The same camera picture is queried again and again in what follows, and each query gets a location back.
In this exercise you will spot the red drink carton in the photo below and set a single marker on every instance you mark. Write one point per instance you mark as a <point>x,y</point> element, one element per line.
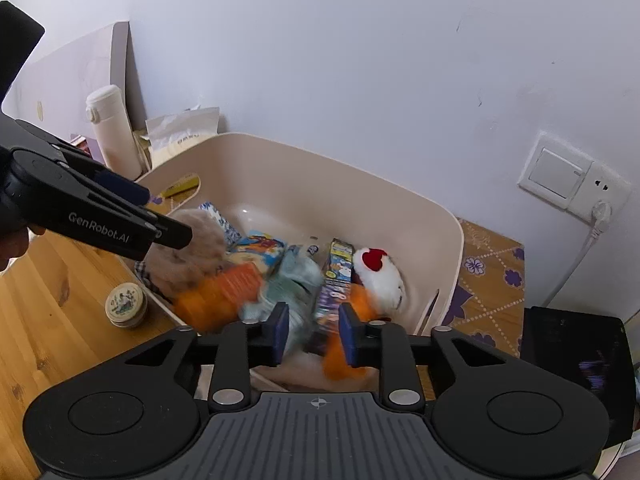
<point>80,146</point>

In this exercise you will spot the pink plush toy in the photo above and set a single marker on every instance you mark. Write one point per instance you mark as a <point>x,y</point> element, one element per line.
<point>195,245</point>

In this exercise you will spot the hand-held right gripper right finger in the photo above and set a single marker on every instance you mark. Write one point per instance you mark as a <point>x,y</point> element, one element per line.
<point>350,335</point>

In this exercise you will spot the black box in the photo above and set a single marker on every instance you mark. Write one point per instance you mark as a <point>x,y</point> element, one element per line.
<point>570,340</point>

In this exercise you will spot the blue white packet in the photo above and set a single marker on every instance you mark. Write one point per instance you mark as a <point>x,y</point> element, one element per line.
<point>311,250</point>
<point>222,225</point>

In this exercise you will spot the grey headboard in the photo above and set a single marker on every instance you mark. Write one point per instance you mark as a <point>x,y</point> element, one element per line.
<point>75,70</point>

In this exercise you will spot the purple floral tablecloth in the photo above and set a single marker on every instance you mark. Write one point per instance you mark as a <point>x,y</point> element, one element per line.
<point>490,270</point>

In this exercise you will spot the wooden desk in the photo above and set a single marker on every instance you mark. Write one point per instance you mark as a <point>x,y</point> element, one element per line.
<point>50,320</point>

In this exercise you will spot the soft tissue pack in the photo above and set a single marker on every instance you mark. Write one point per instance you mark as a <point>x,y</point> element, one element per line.
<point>185,135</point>

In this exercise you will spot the round metal tin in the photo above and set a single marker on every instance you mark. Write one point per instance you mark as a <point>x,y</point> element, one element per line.
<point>125,302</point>

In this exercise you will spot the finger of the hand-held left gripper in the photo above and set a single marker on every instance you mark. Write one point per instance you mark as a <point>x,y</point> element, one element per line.
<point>125,190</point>
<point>150,232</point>

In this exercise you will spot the white power plug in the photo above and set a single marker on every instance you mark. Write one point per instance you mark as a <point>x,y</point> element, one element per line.
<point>600,215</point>

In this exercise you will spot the white wall switch socket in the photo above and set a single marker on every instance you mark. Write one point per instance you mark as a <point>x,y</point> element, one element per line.
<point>555,170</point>

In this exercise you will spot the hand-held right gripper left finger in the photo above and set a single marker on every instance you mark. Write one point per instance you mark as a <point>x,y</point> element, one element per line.
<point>280,332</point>

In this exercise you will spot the orange plush toy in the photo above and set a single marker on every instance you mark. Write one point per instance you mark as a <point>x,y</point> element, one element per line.
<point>369,307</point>

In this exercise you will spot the blue patterned snack packet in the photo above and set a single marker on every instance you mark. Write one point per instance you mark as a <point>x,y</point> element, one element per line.
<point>335,270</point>

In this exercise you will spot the white cat plush toy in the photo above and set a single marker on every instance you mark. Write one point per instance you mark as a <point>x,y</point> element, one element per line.
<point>380,280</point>

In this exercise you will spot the cartoon print tissue packet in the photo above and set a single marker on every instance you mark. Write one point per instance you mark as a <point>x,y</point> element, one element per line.
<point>260,250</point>

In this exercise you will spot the white thermos bottle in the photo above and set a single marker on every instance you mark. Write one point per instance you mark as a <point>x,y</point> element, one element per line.
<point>112,135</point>

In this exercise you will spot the beige storage bin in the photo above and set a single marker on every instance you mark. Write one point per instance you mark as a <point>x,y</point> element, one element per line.
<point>350,200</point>

